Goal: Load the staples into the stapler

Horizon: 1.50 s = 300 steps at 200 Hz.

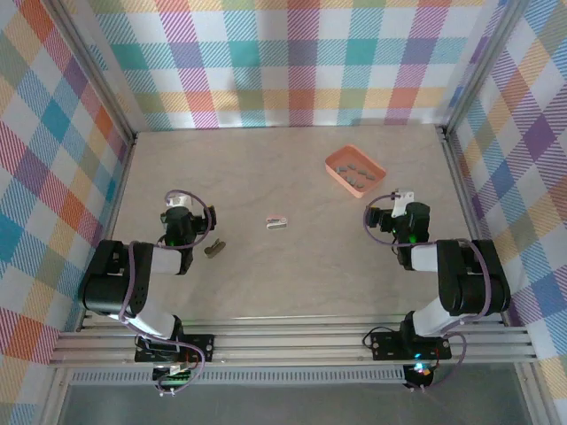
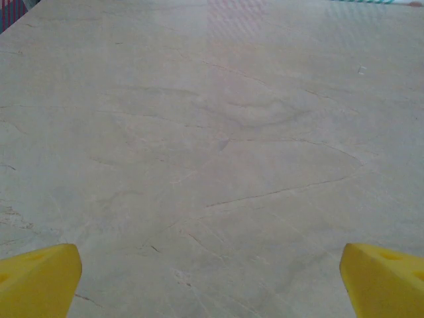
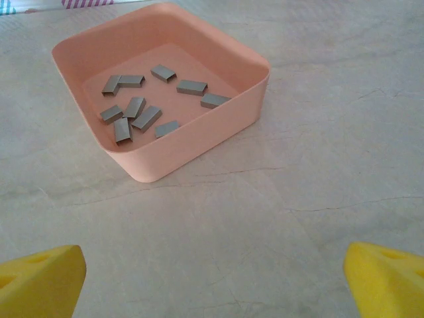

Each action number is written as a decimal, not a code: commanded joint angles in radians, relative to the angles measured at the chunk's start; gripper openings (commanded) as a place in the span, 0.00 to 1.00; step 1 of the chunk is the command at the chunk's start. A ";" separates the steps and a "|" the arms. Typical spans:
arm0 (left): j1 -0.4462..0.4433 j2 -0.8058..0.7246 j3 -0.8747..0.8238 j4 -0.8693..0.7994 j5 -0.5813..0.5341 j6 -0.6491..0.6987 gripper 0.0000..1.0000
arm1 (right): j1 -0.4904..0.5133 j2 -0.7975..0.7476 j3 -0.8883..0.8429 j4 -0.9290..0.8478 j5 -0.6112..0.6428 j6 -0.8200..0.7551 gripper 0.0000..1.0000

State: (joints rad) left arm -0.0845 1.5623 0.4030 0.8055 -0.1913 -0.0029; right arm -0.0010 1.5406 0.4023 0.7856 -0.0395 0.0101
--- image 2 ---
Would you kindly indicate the small loose metal staple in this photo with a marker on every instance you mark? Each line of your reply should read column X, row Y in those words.
column 361, row 70

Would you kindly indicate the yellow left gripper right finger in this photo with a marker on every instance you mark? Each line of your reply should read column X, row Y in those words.
column 381, row 288

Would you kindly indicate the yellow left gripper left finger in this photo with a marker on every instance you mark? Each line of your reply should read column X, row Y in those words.
column 36, row 285

